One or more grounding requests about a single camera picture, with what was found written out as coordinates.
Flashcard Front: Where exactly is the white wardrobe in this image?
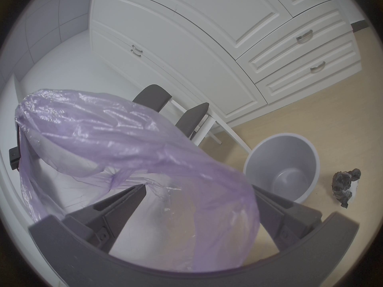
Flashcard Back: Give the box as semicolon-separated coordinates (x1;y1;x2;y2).
89;0;363;128

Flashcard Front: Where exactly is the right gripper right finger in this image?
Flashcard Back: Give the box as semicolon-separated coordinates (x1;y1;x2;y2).
253;185;322;251

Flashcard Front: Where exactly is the purple plastic bag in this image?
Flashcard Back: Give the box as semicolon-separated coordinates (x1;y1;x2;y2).
15;88;261;273

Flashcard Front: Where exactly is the grey and white chair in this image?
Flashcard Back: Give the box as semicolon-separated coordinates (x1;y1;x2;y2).
132;84;254;155

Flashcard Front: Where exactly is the white trash bin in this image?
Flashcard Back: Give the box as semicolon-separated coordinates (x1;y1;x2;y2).
243;133;320;204

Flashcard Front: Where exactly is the black plastic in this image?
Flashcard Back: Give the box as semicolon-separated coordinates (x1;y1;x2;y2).
332;168;361;210

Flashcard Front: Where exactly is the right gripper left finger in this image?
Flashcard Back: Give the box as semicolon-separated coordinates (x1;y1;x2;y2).
62;184;147;251

